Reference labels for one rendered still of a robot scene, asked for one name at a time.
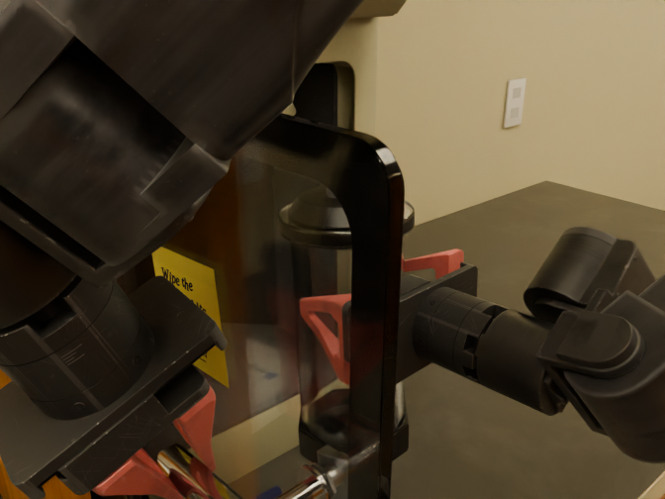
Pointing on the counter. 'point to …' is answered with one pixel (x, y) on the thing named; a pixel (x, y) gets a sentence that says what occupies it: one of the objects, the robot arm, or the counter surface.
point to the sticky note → (196, 291)
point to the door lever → (192, 478)
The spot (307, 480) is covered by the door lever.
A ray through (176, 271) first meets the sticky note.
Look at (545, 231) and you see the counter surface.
